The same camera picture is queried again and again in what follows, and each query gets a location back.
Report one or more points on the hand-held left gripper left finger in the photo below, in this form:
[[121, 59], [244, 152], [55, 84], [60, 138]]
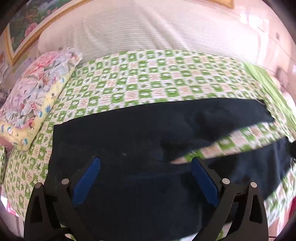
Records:
[[89, 178]]

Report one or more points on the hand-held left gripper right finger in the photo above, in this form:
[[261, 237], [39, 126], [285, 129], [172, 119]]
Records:
[[203, 180]]

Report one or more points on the dark navy pants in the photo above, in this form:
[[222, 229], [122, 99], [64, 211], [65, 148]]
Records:
[[138, 129]]

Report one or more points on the yellow cartoon print pillow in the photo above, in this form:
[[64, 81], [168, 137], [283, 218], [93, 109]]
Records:
[[16, 135]]

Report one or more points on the floral pillow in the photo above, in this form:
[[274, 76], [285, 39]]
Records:
[[34, 88]]

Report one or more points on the green checkered bed sheet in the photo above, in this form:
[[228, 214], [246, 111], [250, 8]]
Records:
[[138, 76]]

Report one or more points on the white striped headboard cushion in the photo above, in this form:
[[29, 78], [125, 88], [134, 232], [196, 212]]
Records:
[[150, 30]]

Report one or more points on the gold framed flower painting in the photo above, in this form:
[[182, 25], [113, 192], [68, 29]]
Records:
[[25, 20]]

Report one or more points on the gold picture frame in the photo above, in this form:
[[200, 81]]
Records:
[[222, 2]]

